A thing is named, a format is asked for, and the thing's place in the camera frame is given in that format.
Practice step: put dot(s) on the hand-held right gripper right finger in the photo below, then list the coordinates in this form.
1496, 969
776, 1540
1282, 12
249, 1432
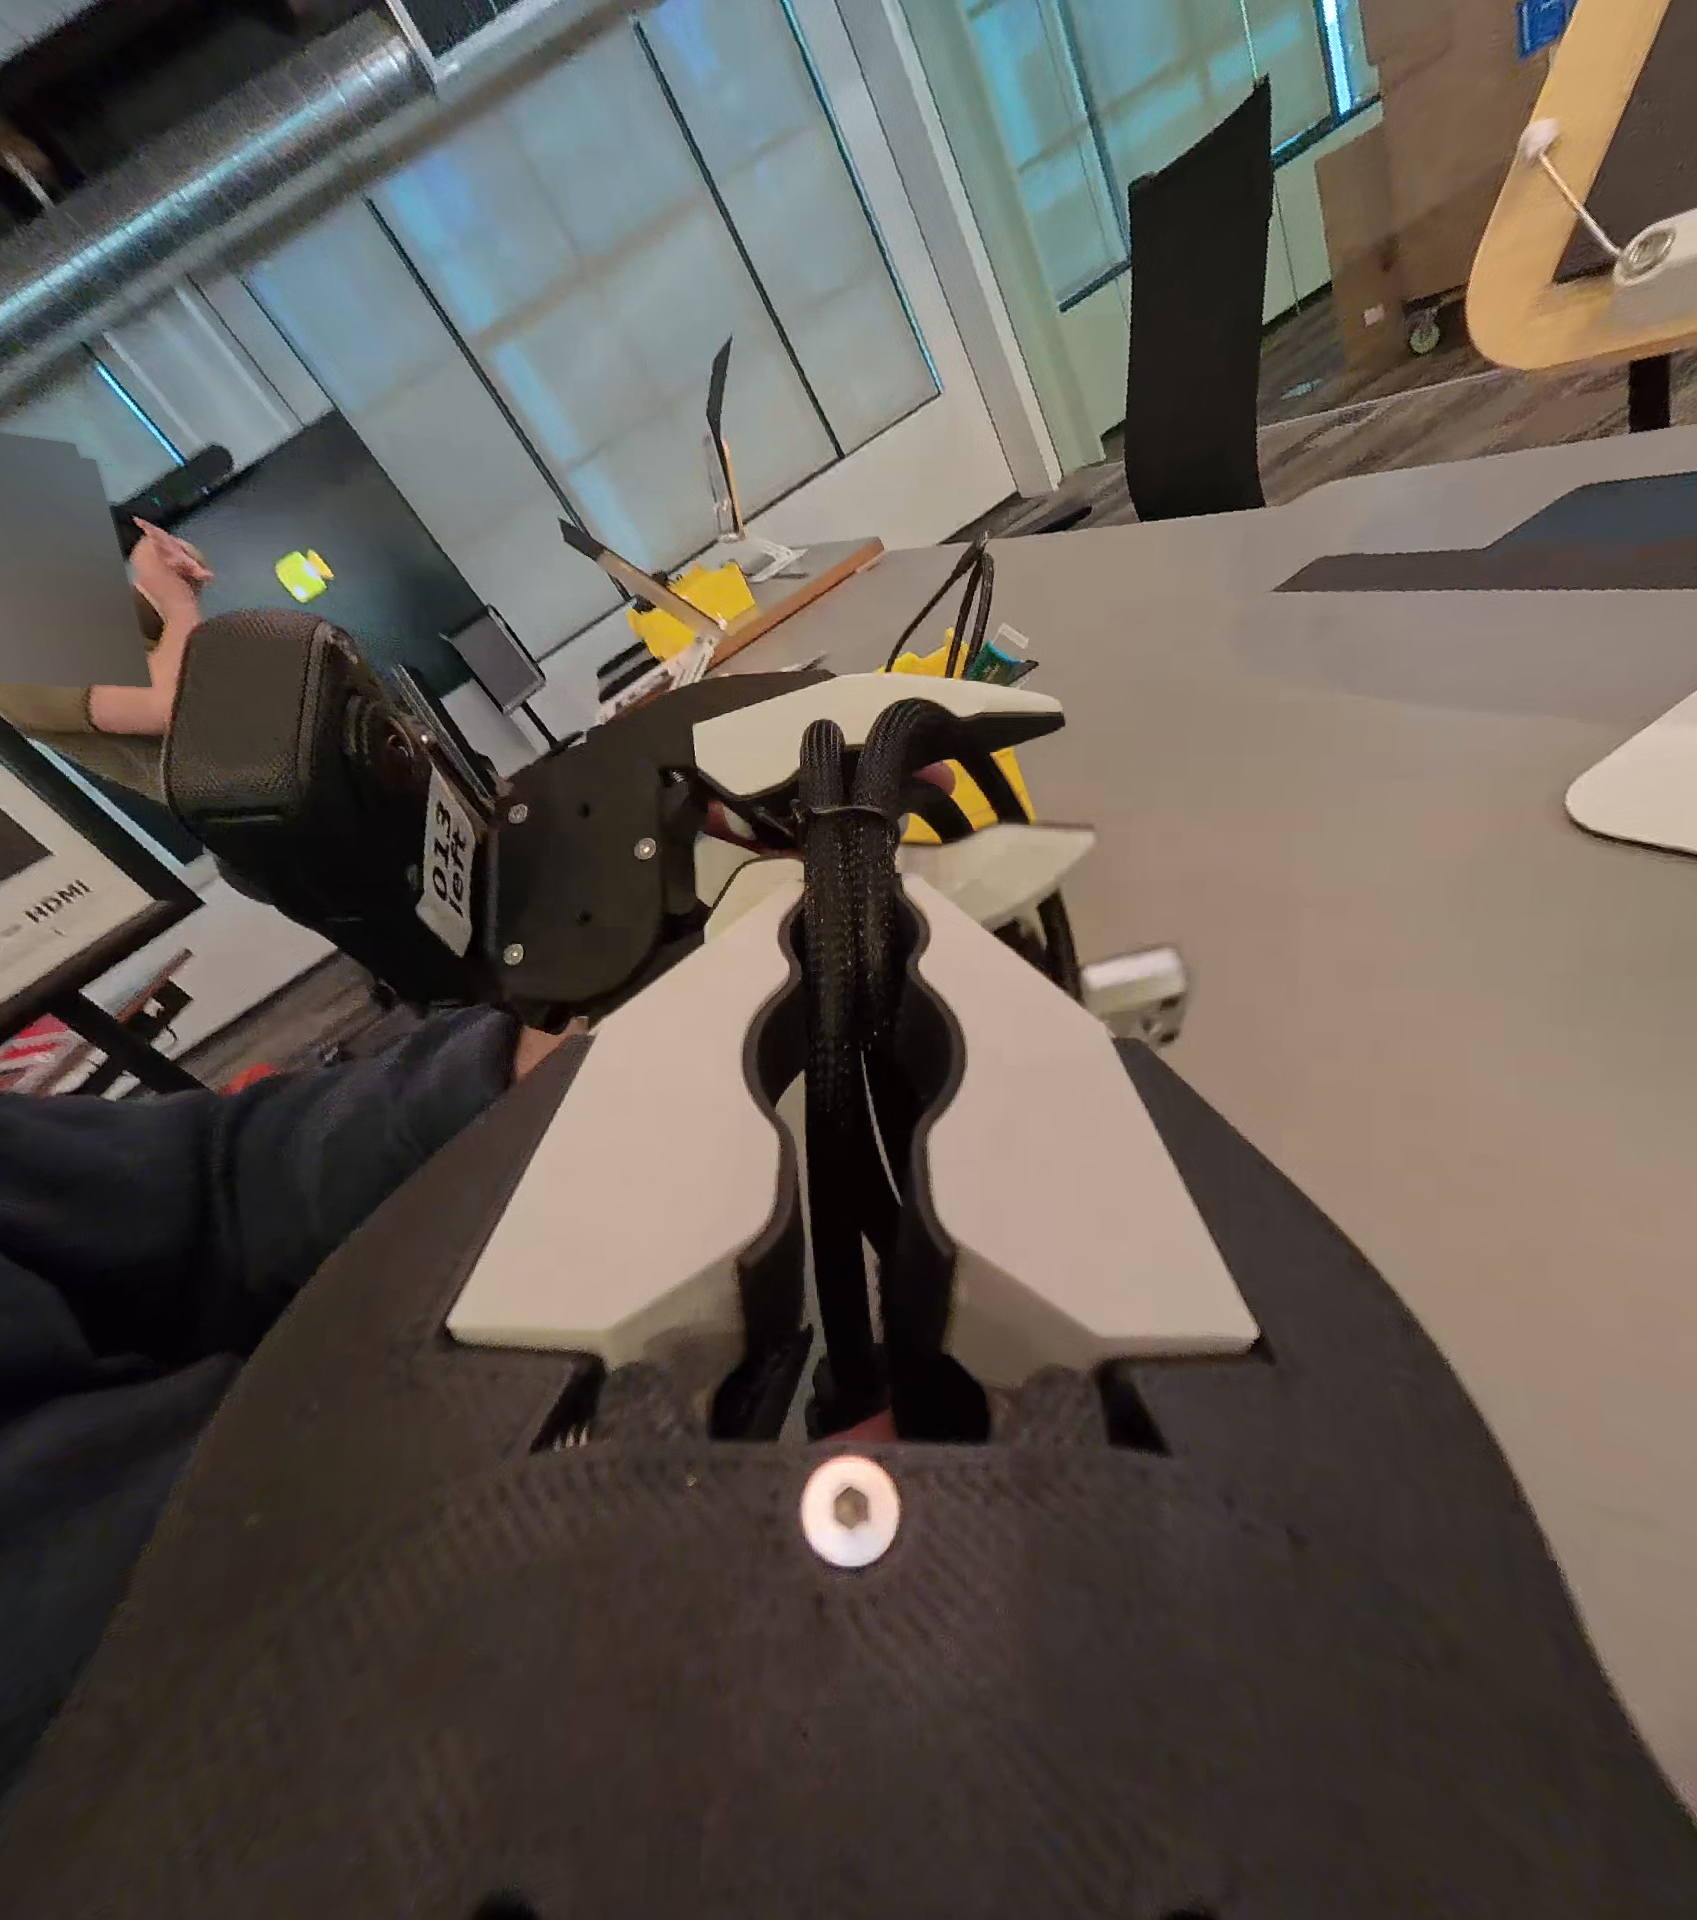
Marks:
1076, 1187

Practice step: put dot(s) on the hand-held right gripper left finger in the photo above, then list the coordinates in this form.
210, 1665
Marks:
636, 1187

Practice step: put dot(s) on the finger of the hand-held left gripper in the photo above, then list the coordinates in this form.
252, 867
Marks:
1016, 871
751, 751

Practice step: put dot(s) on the person's left forearm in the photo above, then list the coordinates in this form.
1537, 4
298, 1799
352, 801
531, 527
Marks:
187, 1187

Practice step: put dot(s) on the yellow bin with cardboard divider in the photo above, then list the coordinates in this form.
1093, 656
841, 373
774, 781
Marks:
1009, 795

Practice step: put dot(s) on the small yellow bin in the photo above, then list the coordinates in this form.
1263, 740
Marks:
723, 595
663, 631

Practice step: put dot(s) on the brown wooden desk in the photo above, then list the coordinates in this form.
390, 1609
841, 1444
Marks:
818, 568

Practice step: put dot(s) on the teal usb adapter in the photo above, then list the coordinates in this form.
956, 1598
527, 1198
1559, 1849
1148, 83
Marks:
1009, 656

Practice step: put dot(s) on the black board with wooden rim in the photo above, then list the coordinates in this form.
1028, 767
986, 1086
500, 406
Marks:
627, 568
717, 436

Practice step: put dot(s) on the small dark monitor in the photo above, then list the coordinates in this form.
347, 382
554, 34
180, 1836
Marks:
496, 661

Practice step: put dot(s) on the large black tv screen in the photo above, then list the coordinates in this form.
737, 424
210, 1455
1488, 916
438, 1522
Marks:
339, 509

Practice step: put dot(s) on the black office chair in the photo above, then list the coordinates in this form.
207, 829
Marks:
1191, 298

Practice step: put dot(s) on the wheeled dolly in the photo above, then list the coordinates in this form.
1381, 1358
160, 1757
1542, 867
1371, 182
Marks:
1425, 331

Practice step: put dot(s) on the stacked cardboard boxes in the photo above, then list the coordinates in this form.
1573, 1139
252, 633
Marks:
1389, 229

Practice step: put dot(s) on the monitor on white stand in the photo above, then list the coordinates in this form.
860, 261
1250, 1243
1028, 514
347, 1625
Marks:
1520, 282

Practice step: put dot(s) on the silver ventilation duct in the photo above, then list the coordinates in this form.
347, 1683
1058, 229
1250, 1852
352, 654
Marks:
187, 179

